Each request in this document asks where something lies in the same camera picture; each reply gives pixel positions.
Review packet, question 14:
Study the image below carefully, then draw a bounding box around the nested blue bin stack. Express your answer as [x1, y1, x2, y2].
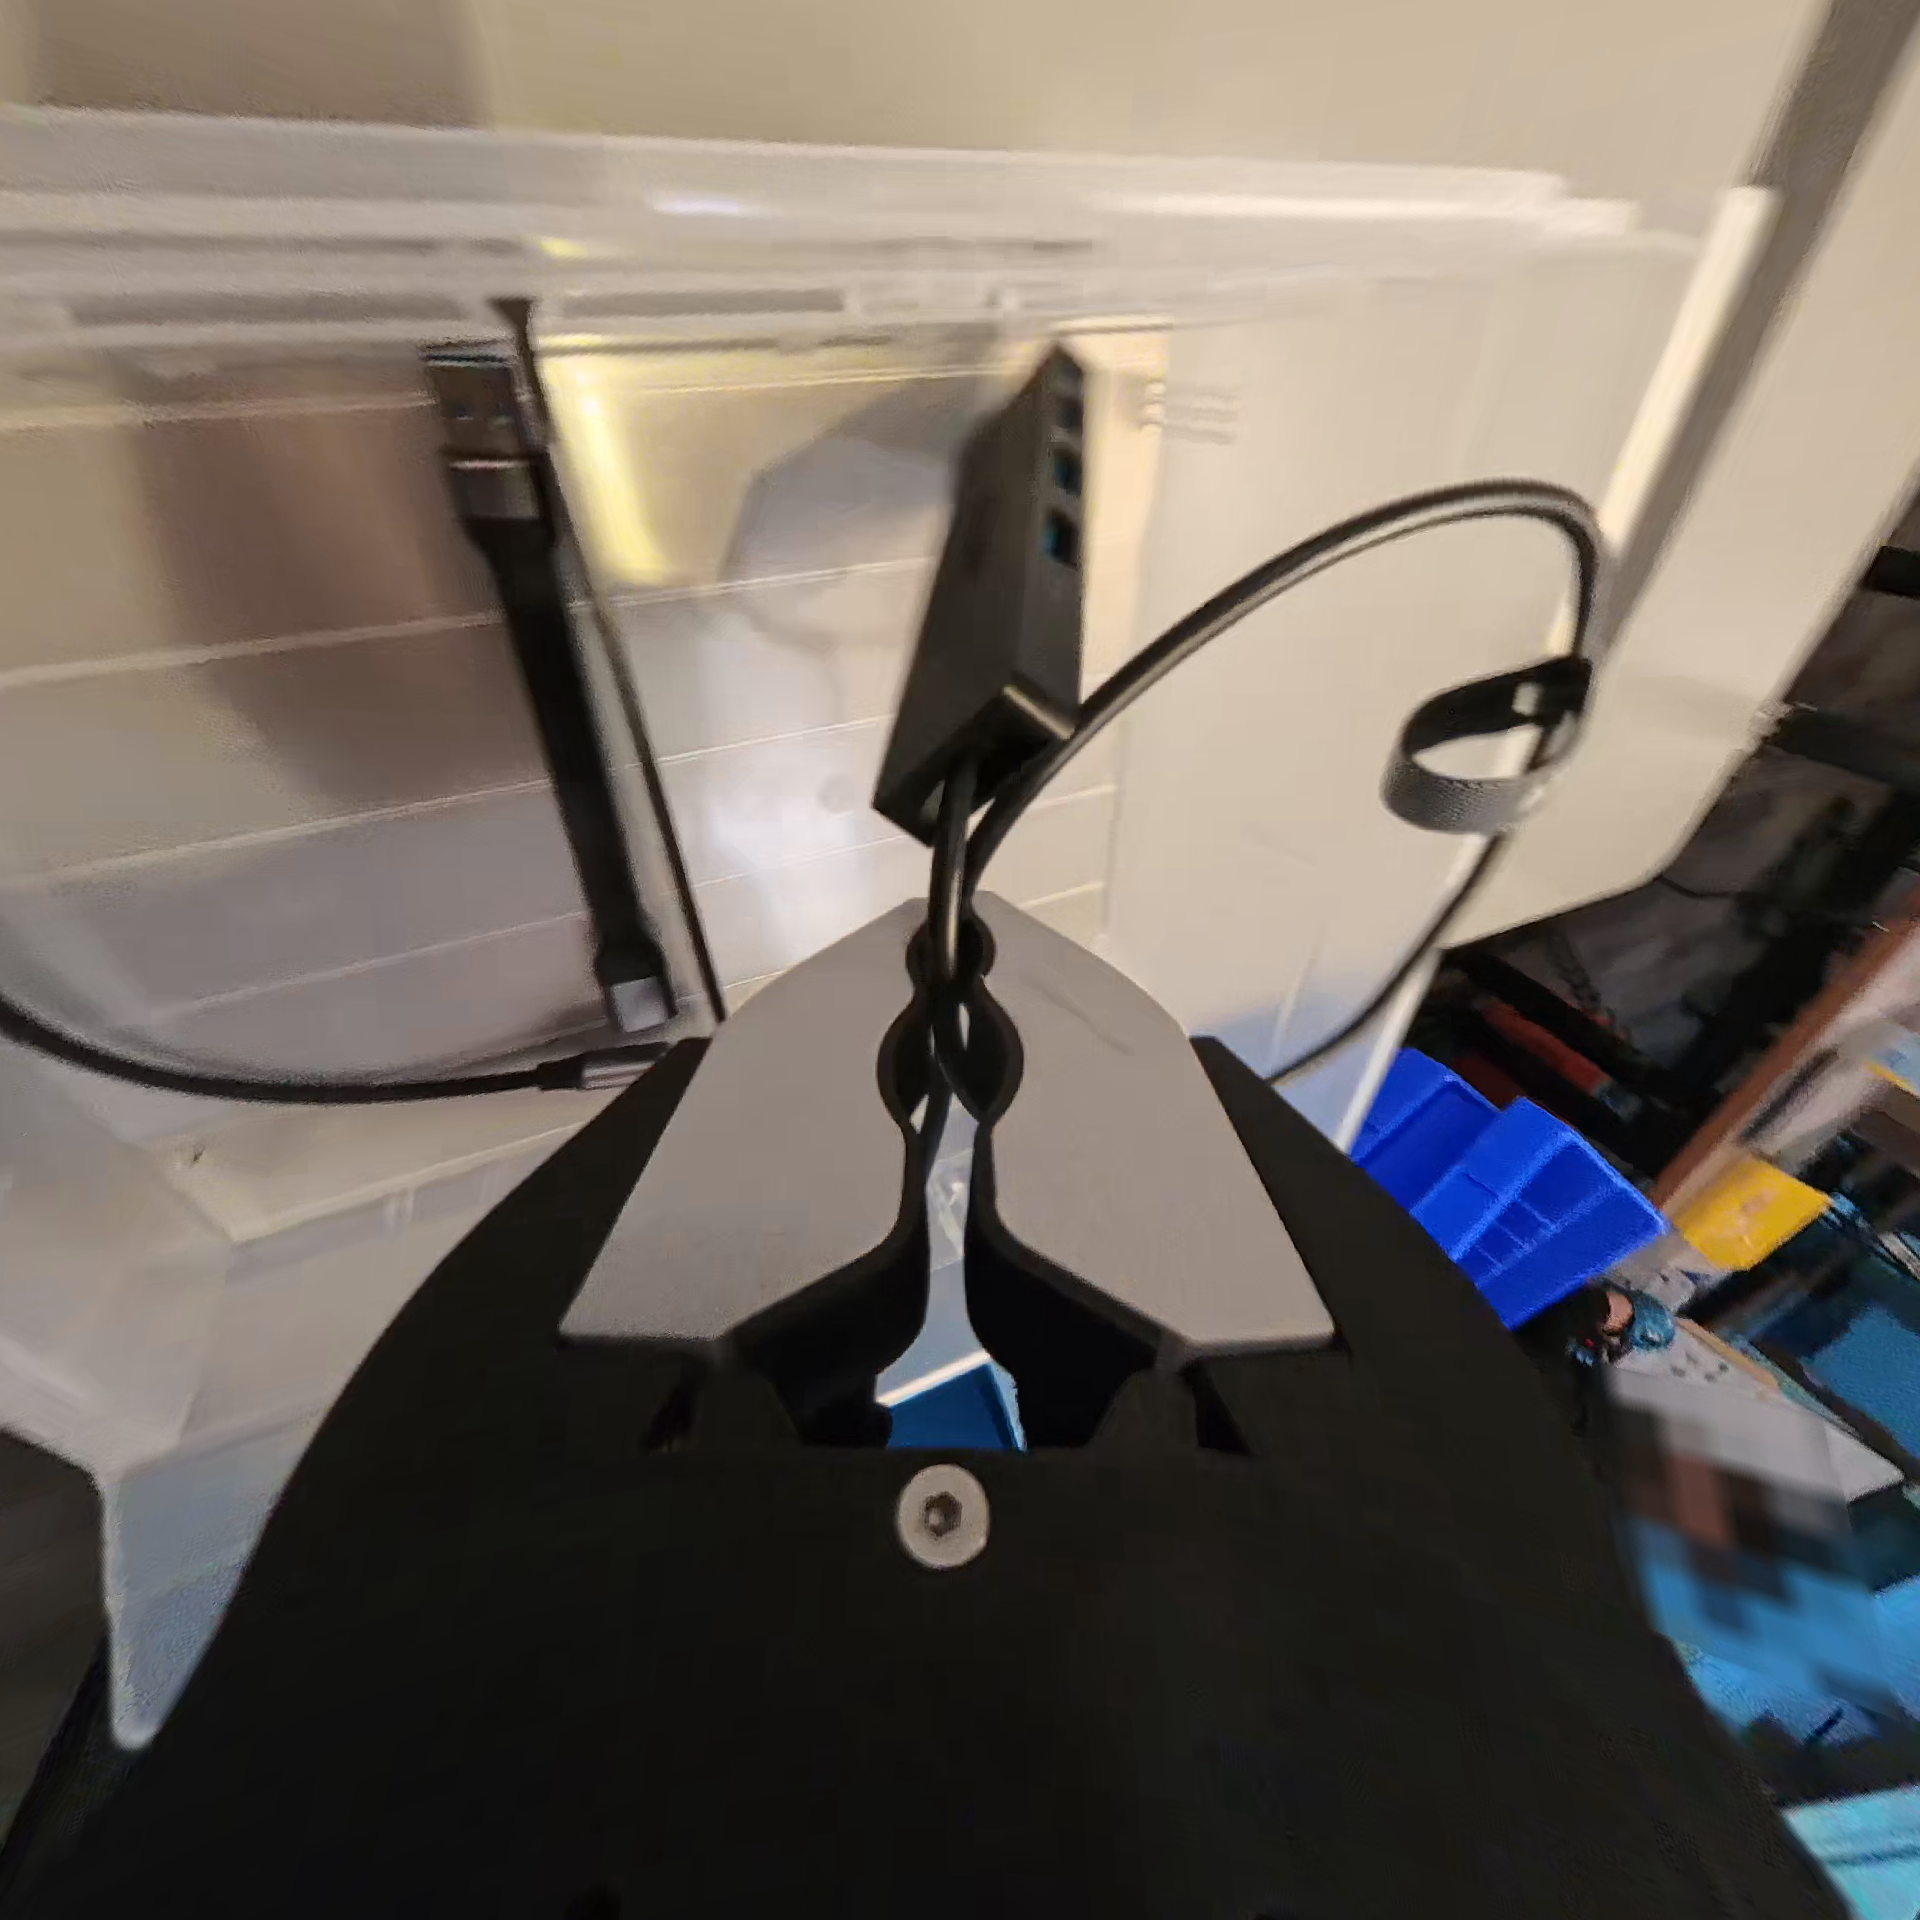
[1350, 1047, 1671, 1327]

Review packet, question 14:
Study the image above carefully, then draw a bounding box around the clear plastic storage box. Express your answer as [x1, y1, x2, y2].
[0, 105, 1787, 1749]

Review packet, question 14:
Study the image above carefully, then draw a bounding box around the black cable with grey plug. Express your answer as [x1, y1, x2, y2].
[422, 342, 675, 1038]

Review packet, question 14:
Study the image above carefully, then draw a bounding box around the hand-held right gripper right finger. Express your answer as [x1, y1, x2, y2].
[960, 891, 1337, 1359]

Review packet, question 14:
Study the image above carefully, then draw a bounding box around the black braided cable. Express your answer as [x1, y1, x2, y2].
[0, 982, 670, 1109]

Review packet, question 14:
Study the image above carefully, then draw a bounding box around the yellow storage bin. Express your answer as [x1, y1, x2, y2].
[1671, 1153, 1835, 1278]

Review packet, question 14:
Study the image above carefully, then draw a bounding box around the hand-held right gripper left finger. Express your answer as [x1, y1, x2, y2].
[558, 896, 938, 1345]

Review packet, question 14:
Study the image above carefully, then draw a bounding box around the grey desk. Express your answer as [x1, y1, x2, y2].
[0, 0, 1920, 933]

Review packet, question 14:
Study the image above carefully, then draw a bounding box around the slim grey USB hub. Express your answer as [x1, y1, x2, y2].
[872, 342, 1605, 1201]

